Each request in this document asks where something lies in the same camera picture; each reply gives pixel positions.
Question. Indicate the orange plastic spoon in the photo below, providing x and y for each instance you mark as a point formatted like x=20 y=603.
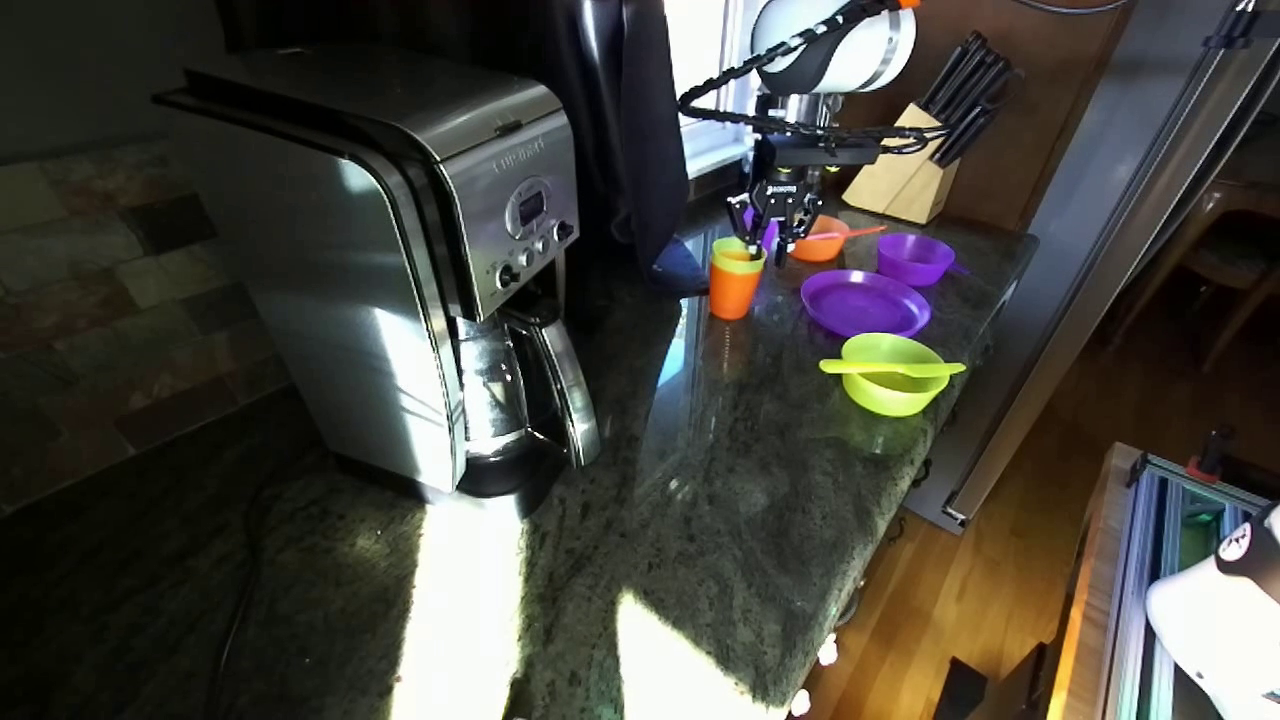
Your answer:
x=864 y=233

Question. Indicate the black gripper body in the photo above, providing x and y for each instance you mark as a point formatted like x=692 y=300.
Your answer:
x=799 y=165

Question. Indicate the wooden knife block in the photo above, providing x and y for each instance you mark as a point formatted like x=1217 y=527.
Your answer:
x=912 y=173

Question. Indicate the green plastic cup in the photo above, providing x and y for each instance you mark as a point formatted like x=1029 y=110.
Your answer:
x=739 y=253

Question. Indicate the orange plastic cup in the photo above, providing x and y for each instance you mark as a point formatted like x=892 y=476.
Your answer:
x=730 y=298

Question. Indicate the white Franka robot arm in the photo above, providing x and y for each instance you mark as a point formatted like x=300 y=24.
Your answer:
x=852 y=47

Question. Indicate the purple plastic bowl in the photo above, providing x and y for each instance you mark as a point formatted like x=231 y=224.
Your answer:
x=912 y=256

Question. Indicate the green plastic bowl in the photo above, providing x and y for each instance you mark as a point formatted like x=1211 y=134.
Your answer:
x=891 y=393

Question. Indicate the orange plastic bowl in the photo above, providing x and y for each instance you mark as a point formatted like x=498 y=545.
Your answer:
x=819 y=247

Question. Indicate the stainless steel coffee maker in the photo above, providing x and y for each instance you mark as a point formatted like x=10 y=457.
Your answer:
x=361 y=253

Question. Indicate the window with white frame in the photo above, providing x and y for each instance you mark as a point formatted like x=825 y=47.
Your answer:
x=706 y=82

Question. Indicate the purple plastic plate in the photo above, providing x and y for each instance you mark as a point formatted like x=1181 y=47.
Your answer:
x=864 y=305

